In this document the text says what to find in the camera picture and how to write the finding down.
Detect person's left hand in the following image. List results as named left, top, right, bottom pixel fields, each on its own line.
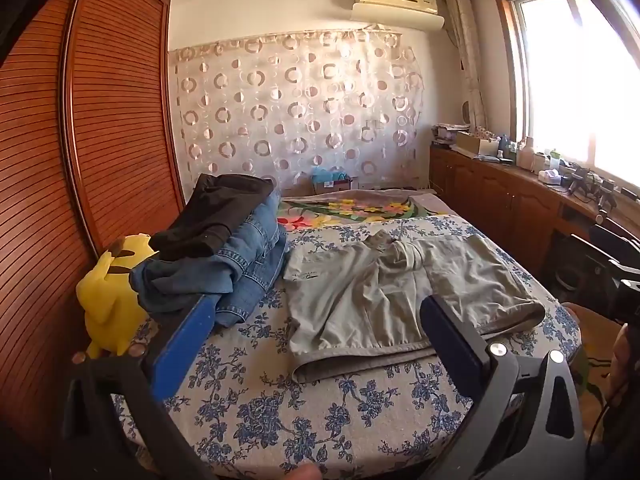
left=274, top=462, right=323, bottom=480

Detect white plastic bottle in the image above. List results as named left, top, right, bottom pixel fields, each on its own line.
left=517, top=136, right=537, bottom=170

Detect brown slatted wooden wardrobe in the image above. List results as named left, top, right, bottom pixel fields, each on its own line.
left=0, top=0, right=186, bottom=396

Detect black chair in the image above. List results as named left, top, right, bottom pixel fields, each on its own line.
left=552, top=224, right=631, bottom=306

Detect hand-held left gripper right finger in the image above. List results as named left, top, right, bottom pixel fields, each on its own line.
left=415, top=296, right=583, bottom=480

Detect blue floral bedsheet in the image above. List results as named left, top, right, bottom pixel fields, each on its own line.
left=110, top=214, right=582, bottom=476

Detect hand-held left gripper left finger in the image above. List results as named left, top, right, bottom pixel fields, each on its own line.
left=60, top=292, right=218, bottom=480

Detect wooden framed window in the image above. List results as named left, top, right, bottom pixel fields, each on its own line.
left=492, top=0, right=640, bottom=196

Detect yellow plush toy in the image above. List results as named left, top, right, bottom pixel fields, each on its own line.
left=76, top=233, right=156, bottom=359

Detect folded black pants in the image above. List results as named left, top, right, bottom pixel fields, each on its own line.
left=149, top=174, right=275, bottom=262

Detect blue box by curtain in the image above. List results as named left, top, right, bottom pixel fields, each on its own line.
left=312, top=166, right=358, bottom=195

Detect grey-green pants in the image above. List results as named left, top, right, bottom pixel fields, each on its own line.
left=282, top=229, right=546, bottom=386

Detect pile of papers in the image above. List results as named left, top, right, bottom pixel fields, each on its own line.
left=432, top=122, right=473, bottom=148

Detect pale patterned window curtain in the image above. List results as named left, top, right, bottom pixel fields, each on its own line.
left=444, top=0, right=488, bottom=128

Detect person's dark clothing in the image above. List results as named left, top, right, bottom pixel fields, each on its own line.
left=597, top=325, right=640, bottom=463

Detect brown wooden cabinet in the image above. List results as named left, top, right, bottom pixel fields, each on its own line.
left=429, top=145, right=640, bottom=286

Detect circle pattern sheer curtain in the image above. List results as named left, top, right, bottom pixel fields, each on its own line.
left=170, top=27, right=426, bottom=196

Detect colourful flower blanket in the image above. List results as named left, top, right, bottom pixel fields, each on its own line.
left=276, top=187, right=458, bottom=233

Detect folded blue denim jeans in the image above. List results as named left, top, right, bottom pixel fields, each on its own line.
left=129, top=195, right=281, bottom=311
left=215, top=230, right=290, bottom=329

